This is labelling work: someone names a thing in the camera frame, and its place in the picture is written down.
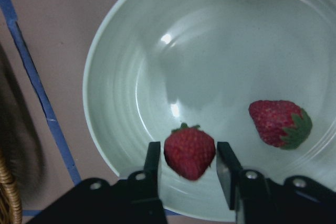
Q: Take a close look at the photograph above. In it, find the red strawberry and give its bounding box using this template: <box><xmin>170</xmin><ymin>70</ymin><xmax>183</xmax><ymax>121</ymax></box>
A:
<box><xmin>164</xmin><ymin>122</ymin><xmax>216</xmax><ymax>181</ymax></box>
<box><xmin>248</xmin><ymin>100</ymin><xmax>313</xmax><ymax>150</ymax></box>

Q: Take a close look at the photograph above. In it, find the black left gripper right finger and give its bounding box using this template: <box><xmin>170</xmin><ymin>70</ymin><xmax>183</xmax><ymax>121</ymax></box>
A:
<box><xmin>216</xmin><ymin>142</ymin><xmax>243</xmax><ymax>210</ymax></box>

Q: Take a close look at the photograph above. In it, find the light green plate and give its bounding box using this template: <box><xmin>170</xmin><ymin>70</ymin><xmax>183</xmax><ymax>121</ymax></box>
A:
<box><xmin>82</xmin><ymin>0</ymin><xmax>336</xmax><ymax>222</ymax></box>

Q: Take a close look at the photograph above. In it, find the brown wicker basket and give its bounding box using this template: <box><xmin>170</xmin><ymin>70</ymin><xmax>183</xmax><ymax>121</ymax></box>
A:
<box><xmin>1</xmin><ymin>151</ymin><xmax>23</xmax><ymax>224</ymax></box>

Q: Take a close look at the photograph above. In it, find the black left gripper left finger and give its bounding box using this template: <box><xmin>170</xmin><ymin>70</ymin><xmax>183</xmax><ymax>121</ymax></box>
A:
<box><xmin>143</xmin><ymin>142</ymin><xmax>161</xmax><ymax>195</ymax></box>

